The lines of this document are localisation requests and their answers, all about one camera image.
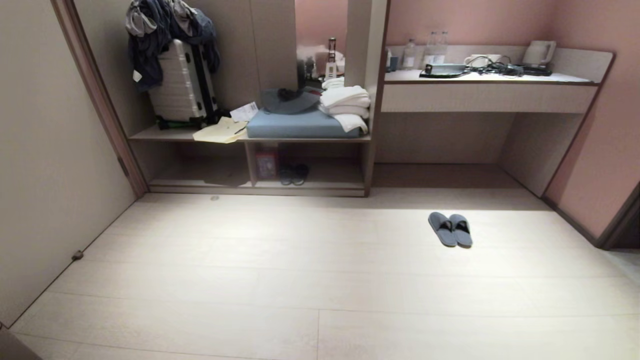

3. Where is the wooden shoe shelf unit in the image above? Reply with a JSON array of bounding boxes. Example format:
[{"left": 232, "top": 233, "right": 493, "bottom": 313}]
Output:
[{"left": 74, "top": 0, "right": 392, "bottom": 198}]

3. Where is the red box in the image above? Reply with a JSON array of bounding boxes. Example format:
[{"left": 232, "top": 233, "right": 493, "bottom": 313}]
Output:
[{"left": 255, "top": 146, "right": 279, "bottom": 180}]

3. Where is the blue seat cushion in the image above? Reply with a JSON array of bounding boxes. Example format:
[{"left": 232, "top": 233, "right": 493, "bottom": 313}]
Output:
[{"left": 246, "top": 107, "right": 362, "bottom": 140}]

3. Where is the folded white towel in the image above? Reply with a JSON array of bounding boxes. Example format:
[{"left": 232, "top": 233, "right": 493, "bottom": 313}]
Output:
[{"left": 319, "top": 77, "right": 372, "bottom": 135}]

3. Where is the dark grey hat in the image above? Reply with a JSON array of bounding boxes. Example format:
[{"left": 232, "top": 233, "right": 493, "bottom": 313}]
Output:
[{"left": 260, "top": 88, "right": 321, "bottom": 115}]

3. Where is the white paper slip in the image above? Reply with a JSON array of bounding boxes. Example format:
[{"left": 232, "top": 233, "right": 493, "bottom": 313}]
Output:
[{"left": 229, "top": 101, "right": 260, "bottom": 123}]

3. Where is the pale yellow paper bag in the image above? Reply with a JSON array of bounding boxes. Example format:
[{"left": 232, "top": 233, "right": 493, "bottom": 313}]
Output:
[{"left": 192, "top": 116, "right": 249, "bottom": 145}]

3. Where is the grey slipper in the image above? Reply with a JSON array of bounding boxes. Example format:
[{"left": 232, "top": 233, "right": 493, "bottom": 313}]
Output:
[
  {"left": 449, "top": 213, "right": 474, "bottom": 249},
  {"left": 428, "top": 211, "right": 458, "bottom": 248}
]

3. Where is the black tray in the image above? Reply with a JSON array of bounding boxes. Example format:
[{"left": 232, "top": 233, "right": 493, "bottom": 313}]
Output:
[{"left": 419, "top": 63, "right": 472, "bottom": 79}]

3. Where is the silver hard-shell suitcase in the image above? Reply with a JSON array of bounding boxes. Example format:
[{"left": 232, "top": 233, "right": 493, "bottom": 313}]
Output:
[{"left": 147, "top": 39, "right": 220, "bottom": 126}]

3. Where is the dark blue clothes pile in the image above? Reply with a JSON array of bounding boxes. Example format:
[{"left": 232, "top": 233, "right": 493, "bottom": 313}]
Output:
[{"left": 124, "top": 0, "right": 221, "bottom": 91}]

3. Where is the white electric kettle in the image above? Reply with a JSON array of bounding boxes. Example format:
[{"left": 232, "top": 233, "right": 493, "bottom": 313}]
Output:
[{"left": 522, "top": 40, "right": 557, "bottom": 68}]

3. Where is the wall-mounted wooden desk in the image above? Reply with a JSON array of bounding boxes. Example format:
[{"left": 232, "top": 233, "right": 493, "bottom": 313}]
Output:
[{"left": 380, "top": 45, "right": 615, "bottom": 115}]

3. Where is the black cable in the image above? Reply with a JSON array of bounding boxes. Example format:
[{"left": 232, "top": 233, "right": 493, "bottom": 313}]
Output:
[{"left": 467, "top": 55, "right": 526, "bottom": 78}]

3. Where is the brown wooden door frame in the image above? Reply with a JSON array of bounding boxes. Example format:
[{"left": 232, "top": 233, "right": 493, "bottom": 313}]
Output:
[{"left": 51, "top": 0, "right": 150, "bottom": 199}]

